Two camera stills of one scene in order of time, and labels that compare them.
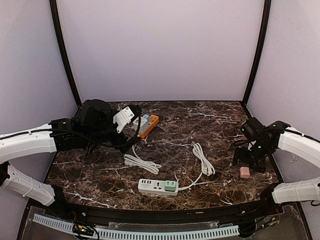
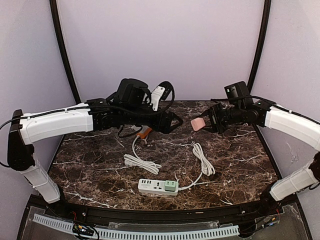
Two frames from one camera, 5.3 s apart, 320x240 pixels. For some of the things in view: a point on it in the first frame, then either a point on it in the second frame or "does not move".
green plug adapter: (170, 185) does not move
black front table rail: (163, 216) does not move
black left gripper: (125, 144) to (162, 120)
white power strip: (155, 187) does not move
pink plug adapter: (244, 172) to (198, 123)
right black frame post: (258, 55) does not move
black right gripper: (246, 158) to (215, 119)
